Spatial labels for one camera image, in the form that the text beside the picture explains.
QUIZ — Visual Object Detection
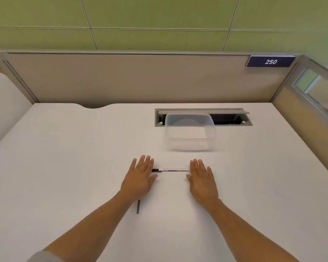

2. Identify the beige desk partition panel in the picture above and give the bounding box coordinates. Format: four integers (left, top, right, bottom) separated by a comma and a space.
7, 51, 300, 110

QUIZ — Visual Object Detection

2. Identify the beige side partition with window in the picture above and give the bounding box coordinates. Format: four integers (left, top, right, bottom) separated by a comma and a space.
270, 54, 328, 184

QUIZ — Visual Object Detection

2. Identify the navy desk number sign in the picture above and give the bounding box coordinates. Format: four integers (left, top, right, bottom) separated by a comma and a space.
245, 55, 297, 68

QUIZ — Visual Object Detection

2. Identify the clear plastic container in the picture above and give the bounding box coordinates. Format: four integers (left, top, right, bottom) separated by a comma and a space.
165, 113, 217, 152

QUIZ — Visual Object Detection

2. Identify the grey desk cable tray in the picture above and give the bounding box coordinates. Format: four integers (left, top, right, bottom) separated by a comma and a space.
155, 108, 254, 127

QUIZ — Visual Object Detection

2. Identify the person's left hand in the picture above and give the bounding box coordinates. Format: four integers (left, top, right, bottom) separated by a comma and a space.
120, 154, 158, 202

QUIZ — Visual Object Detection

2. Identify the person's right hand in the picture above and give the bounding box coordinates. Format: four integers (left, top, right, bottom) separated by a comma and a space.
186, 158, 219, 207

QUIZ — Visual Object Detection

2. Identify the person's left forearm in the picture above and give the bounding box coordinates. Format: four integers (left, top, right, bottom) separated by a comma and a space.
43, 191, 145, 262

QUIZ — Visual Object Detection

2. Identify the person's right forearm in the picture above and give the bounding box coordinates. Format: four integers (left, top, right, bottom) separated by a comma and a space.
199, 198, 301, 262

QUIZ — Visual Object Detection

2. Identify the white marker with black cap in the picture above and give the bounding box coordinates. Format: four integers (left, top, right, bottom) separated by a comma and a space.
152, 168, 191, 173

